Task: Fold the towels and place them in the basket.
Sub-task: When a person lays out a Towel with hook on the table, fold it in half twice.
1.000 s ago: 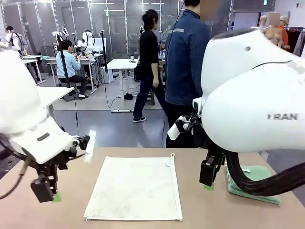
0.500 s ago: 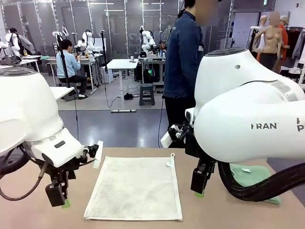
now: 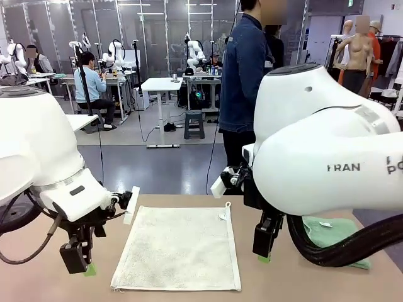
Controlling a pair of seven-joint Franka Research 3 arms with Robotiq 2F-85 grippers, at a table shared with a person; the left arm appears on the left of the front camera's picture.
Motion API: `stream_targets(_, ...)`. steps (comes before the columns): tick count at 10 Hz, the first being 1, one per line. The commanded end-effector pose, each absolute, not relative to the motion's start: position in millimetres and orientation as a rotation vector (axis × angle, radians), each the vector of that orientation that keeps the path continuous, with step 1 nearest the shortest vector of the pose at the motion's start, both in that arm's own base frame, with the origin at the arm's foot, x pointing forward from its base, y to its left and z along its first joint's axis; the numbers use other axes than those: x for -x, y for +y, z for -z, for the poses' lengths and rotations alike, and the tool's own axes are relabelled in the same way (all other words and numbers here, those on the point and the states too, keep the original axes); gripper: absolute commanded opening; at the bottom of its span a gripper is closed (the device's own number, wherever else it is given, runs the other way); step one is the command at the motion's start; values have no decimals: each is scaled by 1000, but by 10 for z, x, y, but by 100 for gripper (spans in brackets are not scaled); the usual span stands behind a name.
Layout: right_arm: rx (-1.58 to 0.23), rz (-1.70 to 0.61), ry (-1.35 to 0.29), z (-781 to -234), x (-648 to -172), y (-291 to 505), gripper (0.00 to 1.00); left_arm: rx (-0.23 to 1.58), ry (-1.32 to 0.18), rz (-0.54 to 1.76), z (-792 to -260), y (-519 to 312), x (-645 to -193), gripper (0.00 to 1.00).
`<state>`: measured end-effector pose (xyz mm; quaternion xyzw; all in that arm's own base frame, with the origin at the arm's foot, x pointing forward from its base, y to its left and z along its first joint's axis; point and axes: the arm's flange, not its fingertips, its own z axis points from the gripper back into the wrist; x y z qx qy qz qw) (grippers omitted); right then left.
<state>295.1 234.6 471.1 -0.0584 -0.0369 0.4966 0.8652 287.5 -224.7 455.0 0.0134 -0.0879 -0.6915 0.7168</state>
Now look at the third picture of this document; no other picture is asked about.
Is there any black tripod stand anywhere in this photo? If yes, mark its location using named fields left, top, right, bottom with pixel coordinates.
left=131, top=39, right=145, bottom=98
left=71, top=43, right=94, bottom=118

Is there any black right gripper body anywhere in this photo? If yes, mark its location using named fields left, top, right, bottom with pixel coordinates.
left=242, top=179, right=278, bottom=213

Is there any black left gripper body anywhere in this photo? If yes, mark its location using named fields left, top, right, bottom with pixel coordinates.
left=61, top=213, right=107, bottom=246

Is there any clothes rack with garments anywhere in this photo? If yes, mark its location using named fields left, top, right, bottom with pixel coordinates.
left=376, top=33, right=403, bottom=79

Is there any white work table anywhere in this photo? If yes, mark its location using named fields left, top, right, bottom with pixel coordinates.
left=64, top=113, right=100, bottom=133

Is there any white desk with robot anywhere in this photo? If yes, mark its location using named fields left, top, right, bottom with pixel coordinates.
left=60, top=72, right=130, bottom=123

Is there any white standing desk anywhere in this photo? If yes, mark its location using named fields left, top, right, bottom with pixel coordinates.
left=140, top=77, right=184, bottom=149

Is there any seated person in cap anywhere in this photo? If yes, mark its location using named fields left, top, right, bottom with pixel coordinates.
left=206, top=52, right=224, bottom=69

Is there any green terry towel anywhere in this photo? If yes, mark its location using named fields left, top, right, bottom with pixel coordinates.
left=302, top=216, right=371, bottom=271

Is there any grey plastic step stool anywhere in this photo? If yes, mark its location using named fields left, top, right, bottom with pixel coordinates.
left=183, top=109, right=206, bottom=140

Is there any thin black floor cable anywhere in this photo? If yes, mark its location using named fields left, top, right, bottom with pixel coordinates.
left=96, top=124, right=105, bottom=186

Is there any person in black vest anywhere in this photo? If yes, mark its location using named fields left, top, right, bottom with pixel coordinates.
left=25, top=43, right=55, bottom=75

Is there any mannequin in orange shirt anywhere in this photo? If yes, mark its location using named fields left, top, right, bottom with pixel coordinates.
left=367, top=20, right=383, bottom=81

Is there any black computer tower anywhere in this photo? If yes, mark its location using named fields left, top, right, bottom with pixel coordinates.
left=178, top=84, right=207, bottom=110

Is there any seated person light blue shirt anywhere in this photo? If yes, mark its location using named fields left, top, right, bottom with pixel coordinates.
left=73, top=52, right=118, bottom=131

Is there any white desk with bottles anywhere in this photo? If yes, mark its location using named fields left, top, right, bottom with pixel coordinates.
left=181, top=72, right=221, bottom=111

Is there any white terry towel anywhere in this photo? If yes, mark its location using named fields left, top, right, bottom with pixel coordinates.
left=110, top=201, right=242, bottom=292

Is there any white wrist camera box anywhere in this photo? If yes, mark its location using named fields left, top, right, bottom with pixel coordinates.
left=108, top=186, right=141, bottom=225
left=210, top=162, right=253, bottom=199

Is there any bare beige mannequin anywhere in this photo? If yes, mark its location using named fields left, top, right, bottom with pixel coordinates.
left=332, top=15, right=377, bottom=95

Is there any person in black clothes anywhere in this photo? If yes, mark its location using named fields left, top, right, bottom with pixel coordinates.
left=263, top=24, right=286, bottom=72

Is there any dark robot arm cable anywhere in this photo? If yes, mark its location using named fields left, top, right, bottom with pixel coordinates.
left=0, top=188, right=64, bottom=265

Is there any person in denim jacket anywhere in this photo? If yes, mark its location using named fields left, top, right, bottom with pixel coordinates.
left=218, top=0, right=289, bottom=198

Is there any black braided cable sleeve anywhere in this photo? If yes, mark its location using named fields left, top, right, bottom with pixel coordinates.
left=286, top=213, right=403, bottom=268

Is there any black hanging cable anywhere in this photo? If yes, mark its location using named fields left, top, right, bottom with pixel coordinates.
left=206, top=124, right=220, bottom=179

